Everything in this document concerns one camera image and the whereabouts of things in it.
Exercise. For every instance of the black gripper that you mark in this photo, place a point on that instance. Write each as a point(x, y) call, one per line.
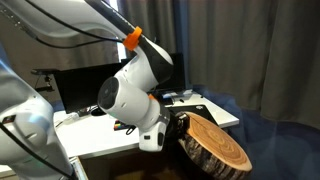
point(172, 126)

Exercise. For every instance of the grey metal robot stand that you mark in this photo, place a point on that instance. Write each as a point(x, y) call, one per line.
point(78, 168)

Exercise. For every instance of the grey curtain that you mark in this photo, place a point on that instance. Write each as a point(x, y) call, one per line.
point(163, 23)
point(253, 53)
point(33, 56)

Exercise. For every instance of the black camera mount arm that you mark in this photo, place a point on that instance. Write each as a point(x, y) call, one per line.
point(45, 78)

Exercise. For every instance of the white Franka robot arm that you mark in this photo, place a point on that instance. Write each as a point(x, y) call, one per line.
point(130, 103)

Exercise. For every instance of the small black marker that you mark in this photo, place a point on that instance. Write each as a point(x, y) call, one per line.
point(181, 100)

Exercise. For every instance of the black monitor with round base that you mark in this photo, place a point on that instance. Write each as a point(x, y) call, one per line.
point(78, 88)

